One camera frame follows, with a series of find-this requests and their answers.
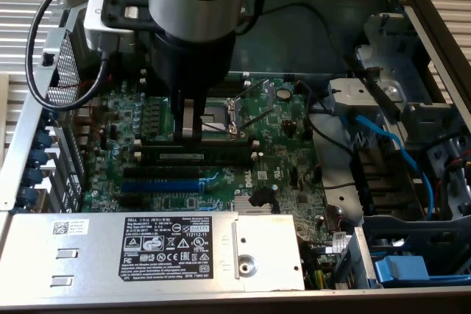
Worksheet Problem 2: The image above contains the black camera cable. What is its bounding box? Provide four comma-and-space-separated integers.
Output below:
24, 0, 111, 112

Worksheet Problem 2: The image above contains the thin black board wire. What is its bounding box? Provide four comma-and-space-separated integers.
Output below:
294, 78, 356, 157

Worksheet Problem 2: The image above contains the dark grey plastic bay frame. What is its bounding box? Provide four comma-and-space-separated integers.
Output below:
362, 214, 471, 278

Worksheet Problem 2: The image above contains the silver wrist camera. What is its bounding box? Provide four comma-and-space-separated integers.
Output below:
83, 0, 152, 52

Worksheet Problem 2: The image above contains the green RAM stick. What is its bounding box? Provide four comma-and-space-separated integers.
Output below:
141, 144, 255, 163

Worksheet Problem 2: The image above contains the silver power supply unit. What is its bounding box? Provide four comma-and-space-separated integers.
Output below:
0, 212, 306, 292

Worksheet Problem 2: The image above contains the black plastic strut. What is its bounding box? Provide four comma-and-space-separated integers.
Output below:
362, 67, 402, 118

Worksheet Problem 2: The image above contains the blue disk wire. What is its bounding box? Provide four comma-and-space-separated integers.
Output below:
339, 107, 434, 218

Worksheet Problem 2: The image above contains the thin locking lever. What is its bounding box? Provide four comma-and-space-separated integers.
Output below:
238, 105, 279, 135

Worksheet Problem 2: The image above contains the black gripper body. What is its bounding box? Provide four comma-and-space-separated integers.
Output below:
152, 32, 236, 91

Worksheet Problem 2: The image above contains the long black expansion slot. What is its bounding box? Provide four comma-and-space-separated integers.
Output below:
122, 165, 202, 180

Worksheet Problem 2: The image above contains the silver socket cover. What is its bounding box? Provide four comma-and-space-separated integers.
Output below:
234, 78, 277, 126

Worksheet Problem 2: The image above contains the short black expansion slot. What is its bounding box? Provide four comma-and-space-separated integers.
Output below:
116, 194, 145, 209

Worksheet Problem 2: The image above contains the thin red wire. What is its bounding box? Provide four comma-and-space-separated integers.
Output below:
73, 75, 113, 135

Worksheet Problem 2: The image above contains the black finned drive carrier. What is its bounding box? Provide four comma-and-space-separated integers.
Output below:
348, 146, 419, 216

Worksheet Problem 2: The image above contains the silver finned chipset heatsink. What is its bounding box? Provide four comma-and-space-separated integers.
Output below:
233, 196, 280, 215

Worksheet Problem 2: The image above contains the grey metal PC case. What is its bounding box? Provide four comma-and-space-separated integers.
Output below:
0, 0, 471, 314

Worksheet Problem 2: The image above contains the yellow black power wire bundle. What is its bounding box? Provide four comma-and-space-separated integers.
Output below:
300, 238, 334, 291

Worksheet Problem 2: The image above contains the metal disk bay cage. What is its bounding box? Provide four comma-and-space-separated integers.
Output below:
353, 12, 471, 153

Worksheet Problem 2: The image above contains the silver metal drive bracket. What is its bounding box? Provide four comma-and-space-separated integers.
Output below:
327, 77, 402, 116

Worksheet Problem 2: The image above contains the black gripper cable plug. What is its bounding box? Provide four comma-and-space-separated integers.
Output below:
242, 0, 269, 30

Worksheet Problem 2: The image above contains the blue plastic latch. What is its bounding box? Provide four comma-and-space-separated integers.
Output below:
372, 254, 431, 288

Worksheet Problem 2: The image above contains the black wire with connector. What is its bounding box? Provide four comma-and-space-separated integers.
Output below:
235, 1, 334, 76

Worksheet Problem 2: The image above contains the black plug with wire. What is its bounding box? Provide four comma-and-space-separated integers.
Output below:
248, 186, 277, 209

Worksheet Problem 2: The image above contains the green motherboard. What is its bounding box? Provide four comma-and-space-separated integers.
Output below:
75, 76, 330, 256

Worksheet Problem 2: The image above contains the CPU socket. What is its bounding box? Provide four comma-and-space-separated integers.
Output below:
200, 96, 239, 140

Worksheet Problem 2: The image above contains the blue expansion slot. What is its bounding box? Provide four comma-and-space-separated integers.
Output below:
120, 179, 202, 194

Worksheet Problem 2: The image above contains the blue card retainer clip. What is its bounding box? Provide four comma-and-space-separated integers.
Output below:
17, 185, 38, 207
29, 148, 51, 168
35, 129, 54, 149
23, 167, 43, 187
40, 106, 60, 123

